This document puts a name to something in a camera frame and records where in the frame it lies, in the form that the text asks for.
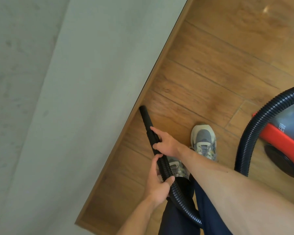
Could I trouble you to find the person's left hand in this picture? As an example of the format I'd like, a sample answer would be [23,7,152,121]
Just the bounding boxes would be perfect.
[143,153,176,208]

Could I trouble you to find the person's right hand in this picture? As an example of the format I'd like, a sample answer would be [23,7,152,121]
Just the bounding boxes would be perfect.
[150,126,187,159]

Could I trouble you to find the black corrugated vacuum hose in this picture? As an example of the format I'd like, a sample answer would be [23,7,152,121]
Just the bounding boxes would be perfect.
[139,84,294,229]

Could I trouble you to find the red vacuum cleaner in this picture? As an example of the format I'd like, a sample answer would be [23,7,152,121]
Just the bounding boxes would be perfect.
[252,100,294,180]

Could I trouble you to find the person's right forearm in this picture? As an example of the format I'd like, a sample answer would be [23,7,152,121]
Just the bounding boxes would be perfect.
[179,144,294,235]

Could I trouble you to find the person's left forearm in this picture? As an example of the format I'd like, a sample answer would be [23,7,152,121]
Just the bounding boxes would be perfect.
[116,196,162,235]

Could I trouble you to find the person's left grey shoe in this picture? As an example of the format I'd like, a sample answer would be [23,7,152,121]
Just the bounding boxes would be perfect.
[168,156,190,180]

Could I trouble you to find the person's grey shoe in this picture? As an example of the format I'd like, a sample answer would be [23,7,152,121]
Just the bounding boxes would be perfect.
[190,124,218,162]
[168,156,190,180]

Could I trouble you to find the person's dark trousers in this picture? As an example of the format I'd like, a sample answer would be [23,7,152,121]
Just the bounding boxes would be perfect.
[158,175,233,235]

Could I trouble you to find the person's right grey shoe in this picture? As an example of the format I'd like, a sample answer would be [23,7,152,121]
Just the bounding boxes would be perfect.
[190,124,218,162]

